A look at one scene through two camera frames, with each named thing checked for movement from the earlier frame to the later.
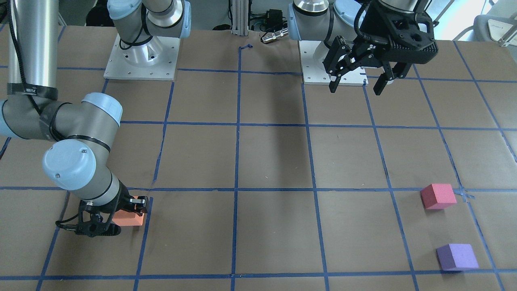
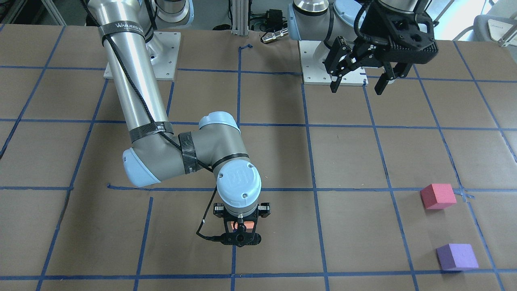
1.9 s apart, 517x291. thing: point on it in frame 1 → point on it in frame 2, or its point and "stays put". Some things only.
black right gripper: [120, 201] → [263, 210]
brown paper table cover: [259, 181] stays put
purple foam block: [455, 257] stays put
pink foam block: [438, 196] stays put
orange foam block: [124, 218] → [248, 224]
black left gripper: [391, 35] stays put
